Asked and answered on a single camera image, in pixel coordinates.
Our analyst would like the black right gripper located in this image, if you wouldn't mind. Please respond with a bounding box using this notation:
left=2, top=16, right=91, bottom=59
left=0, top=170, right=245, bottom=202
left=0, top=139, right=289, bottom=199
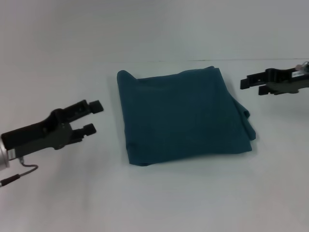
left=240, top=61, right=309, bottom=96

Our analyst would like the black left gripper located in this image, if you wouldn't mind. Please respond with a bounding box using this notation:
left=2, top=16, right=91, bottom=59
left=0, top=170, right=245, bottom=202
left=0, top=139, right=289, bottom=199
left=1, top=99, right=104, bottom=161

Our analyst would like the teal blue t-shirt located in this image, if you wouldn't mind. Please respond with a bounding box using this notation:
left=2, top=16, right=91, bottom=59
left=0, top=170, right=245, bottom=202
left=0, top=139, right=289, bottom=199
left=115, top=65, right=257, bottom=168

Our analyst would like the dark red left gripper cable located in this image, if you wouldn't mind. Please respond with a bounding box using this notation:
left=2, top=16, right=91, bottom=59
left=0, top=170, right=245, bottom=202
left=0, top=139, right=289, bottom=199
left=0, top=157, right=39, bottom=188

